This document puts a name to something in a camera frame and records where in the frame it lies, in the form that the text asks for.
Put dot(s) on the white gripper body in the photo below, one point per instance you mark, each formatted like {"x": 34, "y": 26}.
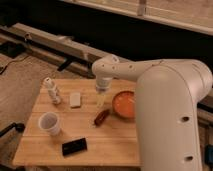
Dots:
{"x": 102, "y": 83}

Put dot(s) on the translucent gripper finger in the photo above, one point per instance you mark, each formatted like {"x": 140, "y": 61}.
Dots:
{"x": 101, "y": 99}

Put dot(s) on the white sponge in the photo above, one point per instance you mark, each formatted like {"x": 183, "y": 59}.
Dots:
{"x": 75, "y": 100}

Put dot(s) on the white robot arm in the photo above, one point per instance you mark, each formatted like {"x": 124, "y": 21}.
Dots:
{"x": 167, "y": 92}

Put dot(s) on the orange bowl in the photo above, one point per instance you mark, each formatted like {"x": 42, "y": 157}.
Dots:
{"x": 123, "y": 104}

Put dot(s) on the white ribbed bottle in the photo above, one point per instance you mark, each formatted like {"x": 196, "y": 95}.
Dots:
{"x": 52, "y": 91}

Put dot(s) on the white plastic cup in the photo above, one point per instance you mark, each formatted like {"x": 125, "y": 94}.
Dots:
{"x": 49, "y": 122}

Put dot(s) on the black rectangular block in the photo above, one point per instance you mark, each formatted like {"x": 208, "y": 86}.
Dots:
{"x": 74, "y": 146}

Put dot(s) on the black floor box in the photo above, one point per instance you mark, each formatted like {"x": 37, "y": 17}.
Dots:
{"x": 12, "y": 49}

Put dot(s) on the grey metal rail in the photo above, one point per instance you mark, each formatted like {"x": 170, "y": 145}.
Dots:
{"x": 59, "y": 43}

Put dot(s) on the black clamp handle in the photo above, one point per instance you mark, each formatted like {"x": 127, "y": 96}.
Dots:
{"x": 19, "y": 127}

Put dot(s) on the wooden window frame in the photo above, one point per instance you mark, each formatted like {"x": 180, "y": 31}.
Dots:
{"x": 194, "y": 15}

